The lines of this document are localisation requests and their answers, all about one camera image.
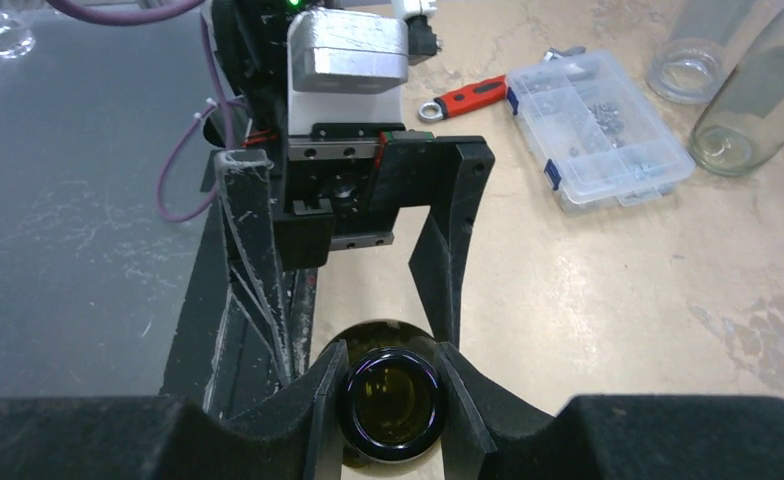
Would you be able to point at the red adjustable wrench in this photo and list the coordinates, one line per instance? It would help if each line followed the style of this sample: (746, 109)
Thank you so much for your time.
(465, 99)

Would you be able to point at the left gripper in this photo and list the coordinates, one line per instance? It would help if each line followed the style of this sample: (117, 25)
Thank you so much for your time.
(322, 183)

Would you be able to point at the clear plastic screw box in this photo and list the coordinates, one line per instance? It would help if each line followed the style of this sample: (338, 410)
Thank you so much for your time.
(596, 138)

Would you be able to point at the dark bottle silver cap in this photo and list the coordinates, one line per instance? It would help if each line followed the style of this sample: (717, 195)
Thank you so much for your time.
(392, 404)

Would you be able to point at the clear glass bottle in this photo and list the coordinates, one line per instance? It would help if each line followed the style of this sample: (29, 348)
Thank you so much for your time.
(689, 67)
(743, 126)

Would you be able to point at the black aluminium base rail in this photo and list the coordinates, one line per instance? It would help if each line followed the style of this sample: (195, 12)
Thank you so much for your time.
(218, 359)

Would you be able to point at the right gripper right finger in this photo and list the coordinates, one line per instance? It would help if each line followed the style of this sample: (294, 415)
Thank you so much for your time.
(491, 433)

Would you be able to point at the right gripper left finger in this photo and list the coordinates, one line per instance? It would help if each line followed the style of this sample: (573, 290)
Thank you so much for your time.
(291, 435)

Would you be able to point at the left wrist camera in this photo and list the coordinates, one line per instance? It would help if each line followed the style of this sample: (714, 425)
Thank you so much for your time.
(345, 67)

